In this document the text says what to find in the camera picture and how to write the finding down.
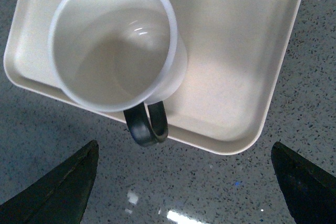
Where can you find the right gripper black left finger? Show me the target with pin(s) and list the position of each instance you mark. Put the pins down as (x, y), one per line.
(60, 196)

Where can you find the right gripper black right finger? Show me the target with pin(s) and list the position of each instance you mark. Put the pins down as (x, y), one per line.
(308, 190)

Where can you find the white mug black handle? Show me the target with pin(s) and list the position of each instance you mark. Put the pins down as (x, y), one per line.
(119, 56)

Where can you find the beige square tray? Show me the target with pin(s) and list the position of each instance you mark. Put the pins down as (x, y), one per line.
(235, 50)

